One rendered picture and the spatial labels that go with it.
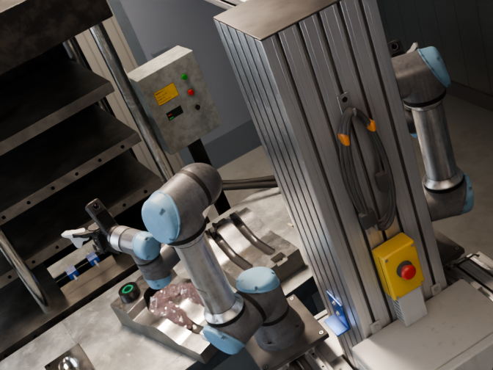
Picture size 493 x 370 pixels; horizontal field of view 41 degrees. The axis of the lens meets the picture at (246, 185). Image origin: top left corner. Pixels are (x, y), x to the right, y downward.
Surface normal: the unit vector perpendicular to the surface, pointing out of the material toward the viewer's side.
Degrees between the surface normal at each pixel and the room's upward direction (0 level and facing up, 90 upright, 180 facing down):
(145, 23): 90
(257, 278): 7
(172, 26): 90
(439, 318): 0
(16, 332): 0
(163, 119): 90
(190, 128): 90
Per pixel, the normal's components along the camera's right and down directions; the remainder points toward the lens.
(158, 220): -0.64, 0.48
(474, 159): -0.33, -0.79
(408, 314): 0.39, 0.37
